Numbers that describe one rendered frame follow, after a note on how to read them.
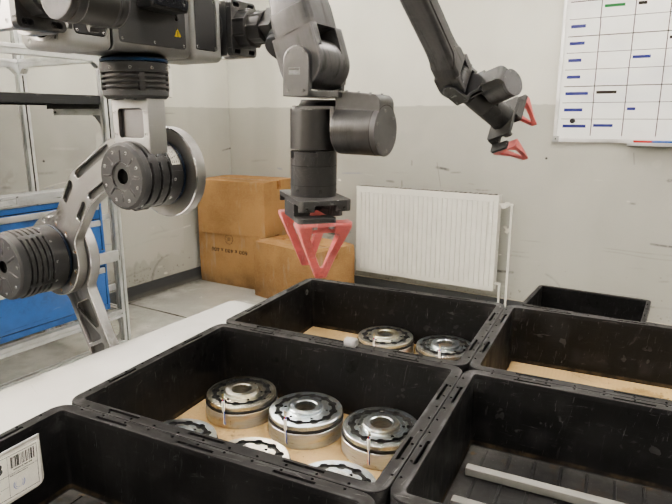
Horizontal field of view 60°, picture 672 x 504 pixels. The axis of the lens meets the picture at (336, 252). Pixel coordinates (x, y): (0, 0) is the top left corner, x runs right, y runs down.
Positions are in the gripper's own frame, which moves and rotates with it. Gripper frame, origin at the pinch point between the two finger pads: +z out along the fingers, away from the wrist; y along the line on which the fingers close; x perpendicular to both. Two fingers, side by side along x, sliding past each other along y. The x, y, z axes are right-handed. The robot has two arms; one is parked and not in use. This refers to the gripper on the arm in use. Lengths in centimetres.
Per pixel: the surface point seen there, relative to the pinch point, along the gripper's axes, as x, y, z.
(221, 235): -35, 363, 77
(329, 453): -0.5, -6.1, 23.7
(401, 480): -0.5, -27.1, 13.2
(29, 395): 45, 53, 38
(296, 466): 8.1, -22.0, 13.4
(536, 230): -210, 224, 54
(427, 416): -8.1, -17.4, 13.4
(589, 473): -29.4, -20.1, 23.3
